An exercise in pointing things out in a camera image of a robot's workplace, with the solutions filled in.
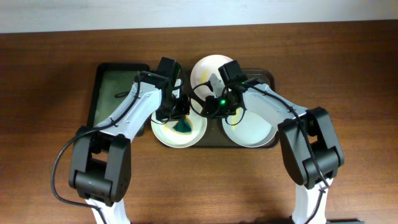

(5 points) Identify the yellow green sponge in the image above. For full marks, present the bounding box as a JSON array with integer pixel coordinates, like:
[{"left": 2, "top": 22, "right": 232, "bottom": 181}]
[{"left": 172, "top": 117, "right": 192, "bottom": 135}]

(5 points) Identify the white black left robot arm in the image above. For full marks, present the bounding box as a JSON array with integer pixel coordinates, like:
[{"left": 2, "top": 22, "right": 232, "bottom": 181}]
[{"left": 68, "top": 72, "right": 188, "bottom": 223}]

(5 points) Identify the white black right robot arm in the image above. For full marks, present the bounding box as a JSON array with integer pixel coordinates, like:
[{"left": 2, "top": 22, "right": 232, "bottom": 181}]
[{"left": 200, "top": 78, "right": 345, "bottom": 223}]

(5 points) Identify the black water basin tray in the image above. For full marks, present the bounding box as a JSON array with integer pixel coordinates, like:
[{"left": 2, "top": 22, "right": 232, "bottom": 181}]
[{"left": 86, "top": 63, "right": 150, "bottom": 128}]

